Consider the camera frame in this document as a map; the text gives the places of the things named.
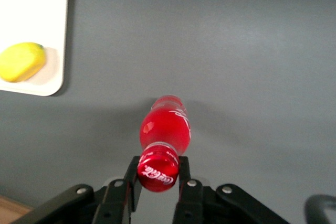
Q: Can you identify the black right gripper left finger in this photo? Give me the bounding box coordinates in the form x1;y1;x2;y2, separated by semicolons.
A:
93;155;144;224

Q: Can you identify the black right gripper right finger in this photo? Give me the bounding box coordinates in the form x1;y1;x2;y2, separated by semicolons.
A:
172;155;211;224

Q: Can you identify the red coke bottle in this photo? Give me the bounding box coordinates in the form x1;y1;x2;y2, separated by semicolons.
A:
136;94;192;193

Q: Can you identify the cream plastic tray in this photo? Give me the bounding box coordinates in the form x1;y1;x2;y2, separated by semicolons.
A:
0;0;71;97

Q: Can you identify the wooden drawer cabinet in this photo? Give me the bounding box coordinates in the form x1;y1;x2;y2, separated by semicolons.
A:
0;194;34;224

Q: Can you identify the yellow toy lemon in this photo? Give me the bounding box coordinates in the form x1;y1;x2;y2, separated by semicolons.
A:
0;41;47;83

